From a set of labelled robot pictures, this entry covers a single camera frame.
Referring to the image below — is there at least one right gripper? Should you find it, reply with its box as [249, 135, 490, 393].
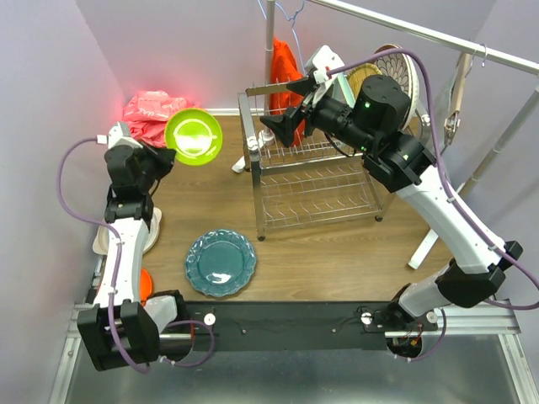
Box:
[258, 75, 375, 155]

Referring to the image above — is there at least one lime green plate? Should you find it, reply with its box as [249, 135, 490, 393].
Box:
[164, 108, 223, 167]

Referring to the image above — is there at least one pale blue rectangular dish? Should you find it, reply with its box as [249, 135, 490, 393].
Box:
[332, 74, 355, 108]

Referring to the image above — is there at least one woven bamboo tray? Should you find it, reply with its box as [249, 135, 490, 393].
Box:
[346, 63, 382, 99]

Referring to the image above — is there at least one white ringed grey plate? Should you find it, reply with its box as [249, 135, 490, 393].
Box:
[92, 207, 163, 256]

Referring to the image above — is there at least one large floral brown-rim plate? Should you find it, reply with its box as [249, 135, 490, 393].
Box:
[374, 43, 421, 127]

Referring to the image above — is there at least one teal scalloped plate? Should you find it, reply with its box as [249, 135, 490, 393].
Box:
[184, 229, 258, 298]

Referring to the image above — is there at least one orange plate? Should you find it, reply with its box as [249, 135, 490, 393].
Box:
[140, 268, 153, 305]

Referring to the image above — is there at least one small floral brown-rim plate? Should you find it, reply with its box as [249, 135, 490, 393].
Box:
[374, 53, 412, 96]

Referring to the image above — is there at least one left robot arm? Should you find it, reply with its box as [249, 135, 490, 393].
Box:
[77, 145, 187, 372]

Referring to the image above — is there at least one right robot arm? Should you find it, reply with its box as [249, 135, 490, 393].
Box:
[260, 75, 523, 330]

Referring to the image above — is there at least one steel two-tier dish rack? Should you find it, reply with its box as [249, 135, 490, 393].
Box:
[236, 85, 395, 241]

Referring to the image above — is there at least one orange cloth on hanger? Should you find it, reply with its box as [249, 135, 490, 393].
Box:
[269, 36, 307, 148]

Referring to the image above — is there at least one pink plastic bag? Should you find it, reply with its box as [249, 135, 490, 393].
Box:
[122, 90, 197, 148]

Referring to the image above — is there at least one wooden clip hanger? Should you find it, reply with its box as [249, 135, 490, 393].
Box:
[444, 51, 477, 147]

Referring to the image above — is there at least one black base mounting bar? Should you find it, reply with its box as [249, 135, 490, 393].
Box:
[161, 300, 438, 360]

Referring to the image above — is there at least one white clothes rack frame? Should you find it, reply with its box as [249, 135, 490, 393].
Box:
[232, 1, 538, 270]

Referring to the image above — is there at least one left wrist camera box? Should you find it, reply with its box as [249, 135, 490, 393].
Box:
[96, 121, 142, 149]

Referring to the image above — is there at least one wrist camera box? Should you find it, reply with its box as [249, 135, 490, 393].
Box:
[96, 121, 142, 149]
[307, 45, 344, 106]

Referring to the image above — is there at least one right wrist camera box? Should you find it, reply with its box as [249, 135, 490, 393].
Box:
[307, 45, 344, 106]

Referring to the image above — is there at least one blue wire hanger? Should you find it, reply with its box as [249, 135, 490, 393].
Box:
[275, 0, 307, 73]

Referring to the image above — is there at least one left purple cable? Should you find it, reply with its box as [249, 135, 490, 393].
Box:
[56, 137, 216, 375]

